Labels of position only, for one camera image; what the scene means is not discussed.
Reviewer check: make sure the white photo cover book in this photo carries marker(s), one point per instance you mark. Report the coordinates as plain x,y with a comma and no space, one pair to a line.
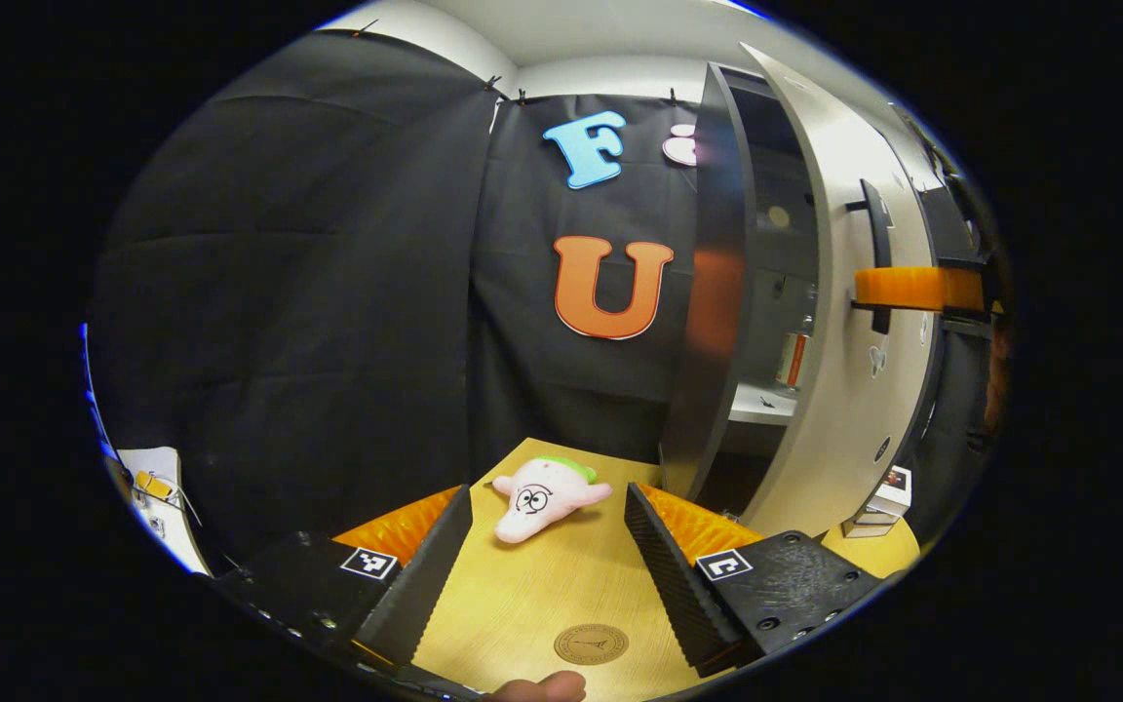
895,483

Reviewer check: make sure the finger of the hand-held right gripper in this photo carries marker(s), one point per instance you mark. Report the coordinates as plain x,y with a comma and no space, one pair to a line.
912,289

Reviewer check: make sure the clear glass bottle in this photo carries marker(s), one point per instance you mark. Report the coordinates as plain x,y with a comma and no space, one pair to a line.
793,361

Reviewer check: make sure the dark cover book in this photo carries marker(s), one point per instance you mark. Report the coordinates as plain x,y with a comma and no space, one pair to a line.
869,528

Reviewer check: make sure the round brown coaster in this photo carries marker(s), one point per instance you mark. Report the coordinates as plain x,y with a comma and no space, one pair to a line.
591,644

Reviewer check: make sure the pink plush toy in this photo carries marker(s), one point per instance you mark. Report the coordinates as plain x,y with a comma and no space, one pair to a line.
542,502

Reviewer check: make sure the white cabinet shelf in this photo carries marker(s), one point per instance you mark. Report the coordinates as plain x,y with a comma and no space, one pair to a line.
756,405

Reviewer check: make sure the white panel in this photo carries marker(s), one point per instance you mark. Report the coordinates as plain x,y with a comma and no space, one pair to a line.
167,517

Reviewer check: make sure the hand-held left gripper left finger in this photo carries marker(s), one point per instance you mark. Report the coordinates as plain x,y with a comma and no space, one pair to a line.
430,585

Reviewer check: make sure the black backdrop cloth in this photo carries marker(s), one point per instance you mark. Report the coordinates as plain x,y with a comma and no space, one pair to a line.
328,292

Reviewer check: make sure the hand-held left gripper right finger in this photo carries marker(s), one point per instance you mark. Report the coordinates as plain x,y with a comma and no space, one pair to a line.
674,585

